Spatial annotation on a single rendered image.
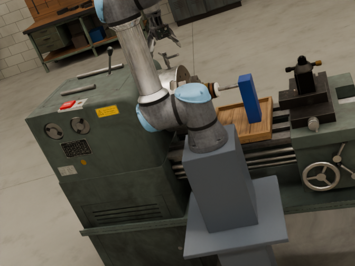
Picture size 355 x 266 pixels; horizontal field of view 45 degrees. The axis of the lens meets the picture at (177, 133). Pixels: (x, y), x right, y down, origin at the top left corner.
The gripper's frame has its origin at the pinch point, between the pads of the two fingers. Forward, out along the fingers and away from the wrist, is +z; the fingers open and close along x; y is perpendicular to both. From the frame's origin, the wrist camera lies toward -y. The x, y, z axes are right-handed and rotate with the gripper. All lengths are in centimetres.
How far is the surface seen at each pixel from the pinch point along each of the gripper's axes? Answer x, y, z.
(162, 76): -5.0, 0.1, 9.4
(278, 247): 25, 6, 132
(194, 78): 11.8, -7.9, 19.4
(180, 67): 5.7, -4.0, 10.3
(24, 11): -67, -735, -2
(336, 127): 43, 57, 41
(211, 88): 13.2, 8.8, 21.9
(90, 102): -40.9, -0.1, 7.4
